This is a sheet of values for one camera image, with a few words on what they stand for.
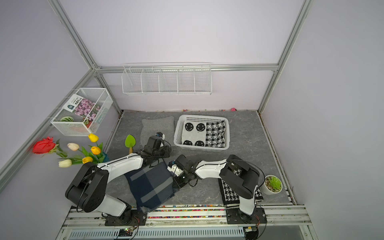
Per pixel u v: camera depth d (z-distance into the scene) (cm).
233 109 124
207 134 101
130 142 103
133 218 72
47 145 59
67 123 71
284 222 74
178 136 96
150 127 105
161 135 85
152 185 83
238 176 48
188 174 68
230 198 75
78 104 74
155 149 72
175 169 75
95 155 69
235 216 74
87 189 46
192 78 100
